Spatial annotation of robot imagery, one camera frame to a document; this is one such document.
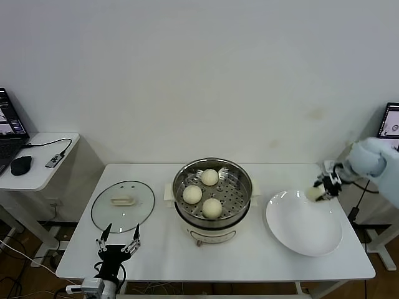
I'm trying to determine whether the white floor cable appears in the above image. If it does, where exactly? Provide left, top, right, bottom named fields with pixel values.
left=0, top=238, right=94, bottom=292

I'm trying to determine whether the thin white wire bundle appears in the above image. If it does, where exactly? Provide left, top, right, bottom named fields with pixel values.
left=130, top=282, right=175, bottom=295

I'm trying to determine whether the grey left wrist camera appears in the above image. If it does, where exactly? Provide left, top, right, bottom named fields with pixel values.
left=65, top=278, right=105, bottom=295

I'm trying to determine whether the white side table with mouse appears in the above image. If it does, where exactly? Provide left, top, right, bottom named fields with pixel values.
left=0, top=132, right=105, bottom=268

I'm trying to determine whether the black computer mouse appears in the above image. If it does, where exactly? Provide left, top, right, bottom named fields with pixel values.
left=10, top=155, right=33, bottom=176

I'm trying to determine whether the large white round plate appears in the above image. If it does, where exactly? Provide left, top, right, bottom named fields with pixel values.
left=266, top=190, right=343, bottom=257

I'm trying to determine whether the black laptop with mouse beside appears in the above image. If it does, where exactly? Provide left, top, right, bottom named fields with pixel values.
left=0, top=87, right=31, bottom=175

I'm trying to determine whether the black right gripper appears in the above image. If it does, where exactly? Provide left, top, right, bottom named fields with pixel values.
left=313, top=173, right=342, bottom=202

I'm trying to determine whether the cream electric cooker base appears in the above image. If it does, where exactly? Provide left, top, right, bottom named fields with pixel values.
left=166, top=186, right=260, bottom=249

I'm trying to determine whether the round glass pot lid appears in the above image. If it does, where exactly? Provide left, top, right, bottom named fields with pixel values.
left=90, top=180, right=156, bottom=234

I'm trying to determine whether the white steamed baozi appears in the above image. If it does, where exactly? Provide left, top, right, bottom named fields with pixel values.
left=182, top=184, right=203, bottom=205
left=200, top=168, right=219, bottom=187
left=202, top=198, right=223, bottom=219
left=305, top=186, right=325, bottom=202

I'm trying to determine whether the grey usb hub dongle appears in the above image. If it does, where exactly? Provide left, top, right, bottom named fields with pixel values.
left=46, top=152, right=67, bottom=169

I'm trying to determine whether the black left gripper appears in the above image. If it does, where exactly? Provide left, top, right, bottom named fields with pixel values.
left=95, top=222, right=142, bottom=280

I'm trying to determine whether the black usb hub cable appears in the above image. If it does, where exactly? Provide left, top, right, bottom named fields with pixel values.
left=23, top=138, right=74, bottom=156

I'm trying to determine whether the dark grey laptop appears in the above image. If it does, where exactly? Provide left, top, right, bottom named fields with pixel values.
left=377, top=102, right=399, bottom=150

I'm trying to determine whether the black power adapter cable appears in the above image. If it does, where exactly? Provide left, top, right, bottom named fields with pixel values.
left=349, top=186, right=372, bottom=224

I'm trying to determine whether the perforated steel steamer basket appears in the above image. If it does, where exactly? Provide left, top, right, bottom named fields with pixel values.
left=163, top=158, right=262, bottom=221

